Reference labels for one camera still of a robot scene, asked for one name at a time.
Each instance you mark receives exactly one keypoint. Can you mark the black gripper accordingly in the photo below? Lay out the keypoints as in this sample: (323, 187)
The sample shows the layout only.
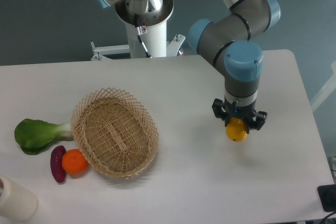
(252, 119)

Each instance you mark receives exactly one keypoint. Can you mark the yellow mango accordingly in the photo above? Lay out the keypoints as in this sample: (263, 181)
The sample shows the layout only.
(236, 130)

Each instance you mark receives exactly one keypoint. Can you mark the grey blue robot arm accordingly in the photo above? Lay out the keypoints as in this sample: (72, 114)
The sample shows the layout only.
(226, 45)

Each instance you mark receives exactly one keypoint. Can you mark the black device at edge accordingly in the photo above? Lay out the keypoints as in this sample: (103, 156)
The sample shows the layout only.
(327, 197)

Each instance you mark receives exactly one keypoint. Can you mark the woven bamboo basket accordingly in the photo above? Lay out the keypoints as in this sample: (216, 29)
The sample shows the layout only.
(115, 133)

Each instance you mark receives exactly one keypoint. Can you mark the orange tangerine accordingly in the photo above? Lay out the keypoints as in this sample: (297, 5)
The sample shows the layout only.
(73, 162)

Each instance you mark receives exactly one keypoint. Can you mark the purple sweet potato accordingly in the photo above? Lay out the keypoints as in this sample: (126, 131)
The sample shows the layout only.
(57, 170)

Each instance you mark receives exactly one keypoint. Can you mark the green bok choy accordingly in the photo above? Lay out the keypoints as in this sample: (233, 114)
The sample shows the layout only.
(35, 136)

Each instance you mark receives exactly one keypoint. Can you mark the cream cylindrical container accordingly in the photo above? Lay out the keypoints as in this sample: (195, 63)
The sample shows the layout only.
(17, 203)

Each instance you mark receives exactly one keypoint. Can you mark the white frame at right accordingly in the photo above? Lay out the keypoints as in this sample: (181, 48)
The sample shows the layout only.
(324, 91)

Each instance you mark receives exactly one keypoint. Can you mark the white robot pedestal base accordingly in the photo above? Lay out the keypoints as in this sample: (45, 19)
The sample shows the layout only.
(146, 24)

